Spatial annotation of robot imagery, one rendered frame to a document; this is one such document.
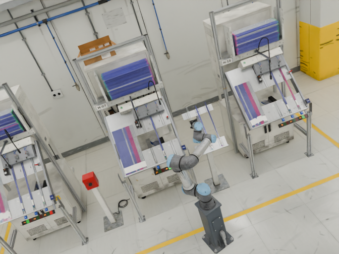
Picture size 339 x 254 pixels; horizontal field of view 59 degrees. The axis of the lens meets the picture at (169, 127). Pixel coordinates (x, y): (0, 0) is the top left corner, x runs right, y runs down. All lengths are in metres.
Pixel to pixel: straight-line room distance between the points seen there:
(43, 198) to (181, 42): 2.94
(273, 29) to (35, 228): 3.57
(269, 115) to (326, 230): 1.26
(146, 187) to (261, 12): 2.42
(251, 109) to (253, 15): 1.03
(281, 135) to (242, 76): 1.00
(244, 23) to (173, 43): 1.49
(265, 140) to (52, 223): 2.81
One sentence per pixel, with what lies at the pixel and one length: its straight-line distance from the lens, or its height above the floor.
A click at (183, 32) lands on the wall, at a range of 4.75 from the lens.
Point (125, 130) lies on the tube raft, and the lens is 3.30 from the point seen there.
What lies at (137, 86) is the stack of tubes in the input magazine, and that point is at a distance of 3.20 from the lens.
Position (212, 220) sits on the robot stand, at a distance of 2.93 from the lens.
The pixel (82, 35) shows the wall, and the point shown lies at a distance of 4.56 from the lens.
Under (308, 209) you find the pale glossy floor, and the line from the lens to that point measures 3.50.
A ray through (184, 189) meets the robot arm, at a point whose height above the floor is 0.78.
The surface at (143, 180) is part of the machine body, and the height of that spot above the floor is 0.31.
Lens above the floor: 2.73
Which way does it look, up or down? 33 degrees down
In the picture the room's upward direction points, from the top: 18 degrees counter-clockwise
